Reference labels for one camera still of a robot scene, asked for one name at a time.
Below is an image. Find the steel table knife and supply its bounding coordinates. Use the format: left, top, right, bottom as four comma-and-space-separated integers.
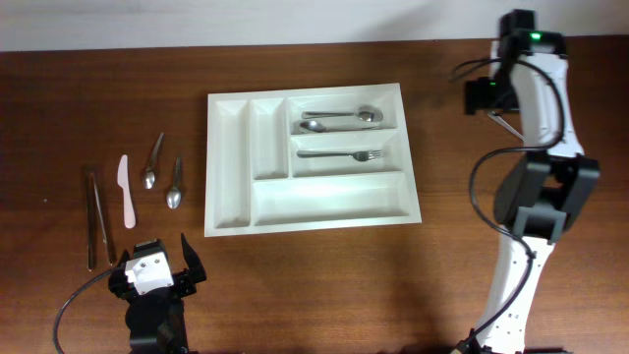
89, 170, 117, 266
85, 170, 96, 271

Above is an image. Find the steel fork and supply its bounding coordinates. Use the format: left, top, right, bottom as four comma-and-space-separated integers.
486, 110, 524, 141
296, 150, 383, 162

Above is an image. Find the large steel spoon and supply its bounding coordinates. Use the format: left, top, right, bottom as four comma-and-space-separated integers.
301, 106, 384, 123
299, 120, 379, 134

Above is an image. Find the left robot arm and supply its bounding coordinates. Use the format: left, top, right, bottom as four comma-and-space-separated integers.
108, 237, 206, 354

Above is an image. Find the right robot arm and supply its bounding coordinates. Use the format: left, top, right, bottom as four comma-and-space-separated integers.
451, 9, 600, 353

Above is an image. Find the small steel teaspoon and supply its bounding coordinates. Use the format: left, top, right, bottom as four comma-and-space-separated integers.
166, 156, 183, 209
142, 132, 164, 190

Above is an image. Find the pink plastic knife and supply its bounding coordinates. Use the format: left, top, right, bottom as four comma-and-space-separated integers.
117, 154, 136, 229

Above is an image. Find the white plastic cutlery tray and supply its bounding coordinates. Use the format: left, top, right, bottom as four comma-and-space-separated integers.
204, 84, 422, 237

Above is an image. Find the right black cable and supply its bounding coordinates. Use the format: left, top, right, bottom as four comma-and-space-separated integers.
448, 57, 566, 354

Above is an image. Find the black cable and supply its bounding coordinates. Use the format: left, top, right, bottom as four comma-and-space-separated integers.
52, 267, 115, 354
448, 57, 566, 354

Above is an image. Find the left black cable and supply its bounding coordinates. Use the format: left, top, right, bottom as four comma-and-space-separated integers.
52, 267, 115, 354

